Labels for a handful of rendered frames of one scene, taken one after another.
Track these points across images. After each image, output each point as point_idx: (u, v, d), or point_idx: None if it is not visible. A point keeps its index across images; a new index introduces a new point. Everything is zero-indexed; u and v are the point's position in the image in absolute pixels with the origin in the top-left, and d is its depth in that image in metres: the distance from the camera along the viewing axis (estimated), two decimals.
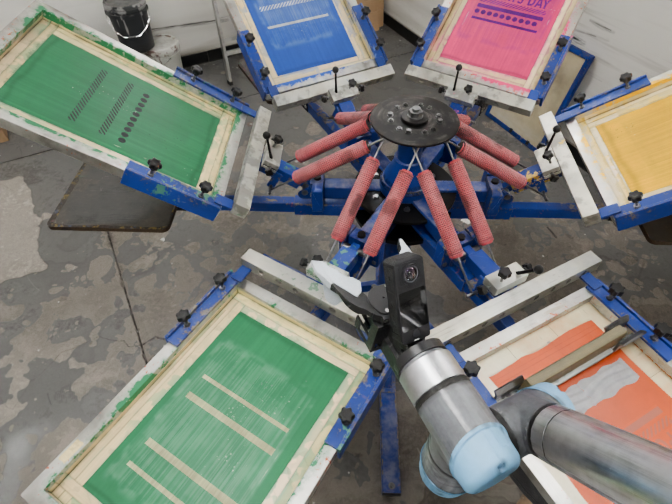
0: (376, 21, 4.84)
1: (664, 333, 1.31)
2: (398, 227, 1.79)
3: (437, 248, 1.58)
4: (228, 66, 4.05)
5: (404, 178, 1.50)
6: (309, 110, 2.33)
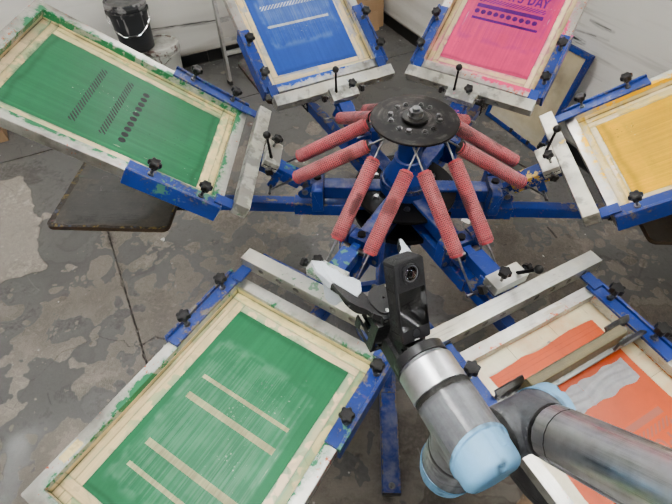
0: (376, 21, 4.84)
1: (664, 333, 1.31)
2: (398, 227, 1.79)
3: (437, 247, 1.58)
4: (228, 66, 4.05)
5: (404, 178, 1.50)
6: (309, 110, 2.33)
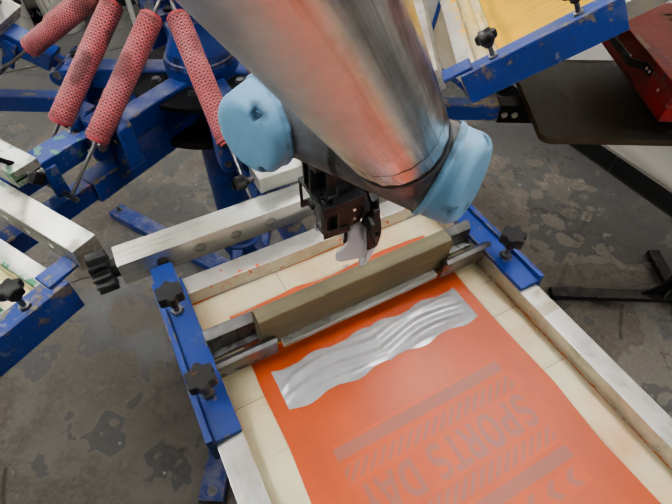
0: None
1: (512, 242, 0.79)
2: (194, 127, 1.27)
3: (212, 137, 1.06)
4: (129, 6, 3.53)
5: (142, 21, 0.98)
6: (140, 6, 1.81)
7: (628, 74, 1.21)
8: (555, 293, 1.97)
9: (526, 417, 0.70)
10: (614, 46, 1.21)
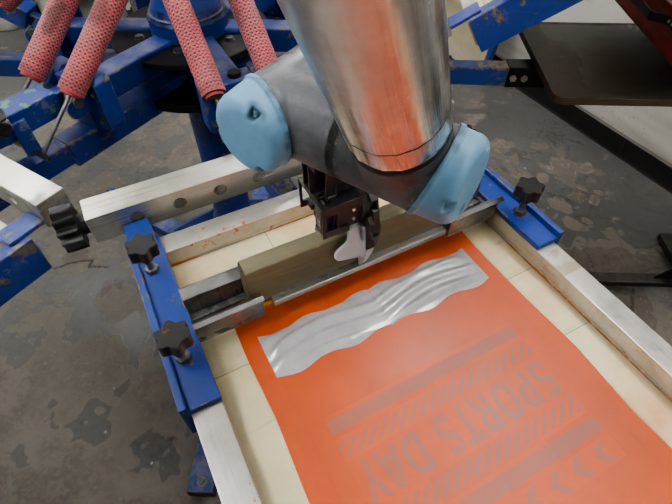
0: None
1: (528, 193, 0.70)
2: (180, 90, 1.18)
3: (197, 93, 0.97)
4: None
5: None
6: None
7: (647, 31, 1.13)
8: None
9: (547, 386, 0.62)
10: (632, 1, 1.13)
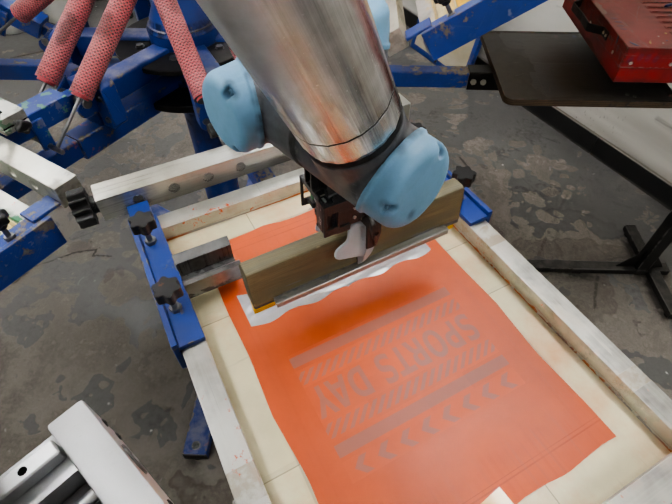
0: None
1: (461, 179, 0.85)
2: (176, 92, 1.33)
3: (190, 95, 1.12)
4: None
5: None
6: None
7: (589, 40, 1.28)
8: (532, 265, 2.03)
9: (469, 332, 0.76)
10: (575, 14, 1.28)
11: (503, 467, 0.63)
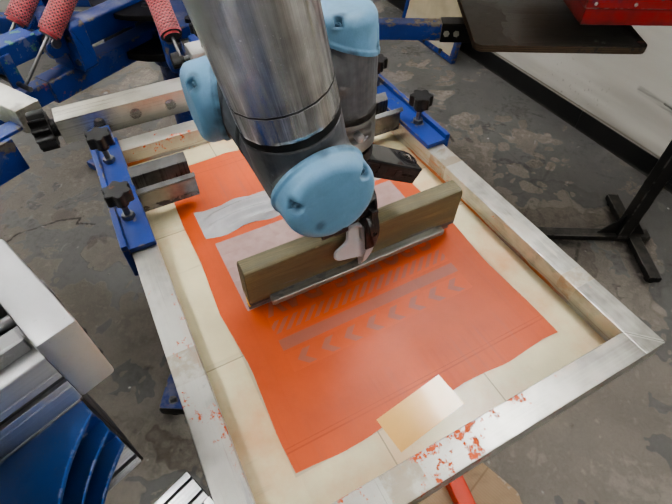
0: None
1: (418, 100, 0.86)
2: (150, 42, 1.34)
3: (159, 36, 1.13)
4: None
5: None
6: None
7: None
8: None
9: (420, 244, 0.77)
10: None
11: (444, 358, 0.64)
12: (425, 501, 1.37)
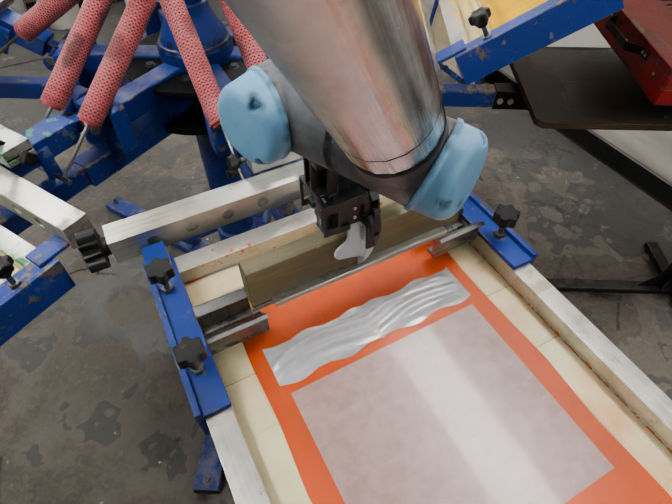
0: None
1: (505, 220, 0.79)
2: (188, 113, 1.26)
3: (205, 120, 1.05)
4: (127, 1, 3.52)
5: (134, 2, 0.97)
6: None
7: (624, 59, 1.21)
8: (552, 284, 1.97)
9: None
10: (610, 31, 1.21)
11: None
12: None
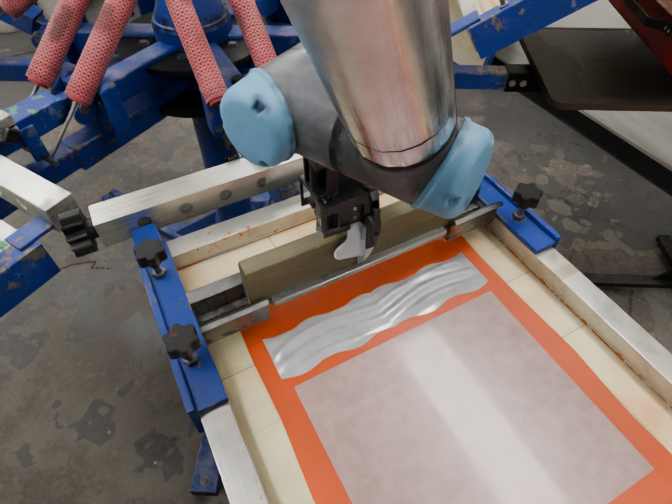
0: None
1: (526, 199, 0.72)
2: (184, 94, 1.20)
3: (201, 98, 0.99)
4: None
5: None
6: None
7: (644, 37, 1.15)
8: None
9: None
10: (629, 7, 1.15)
11: None
12: None
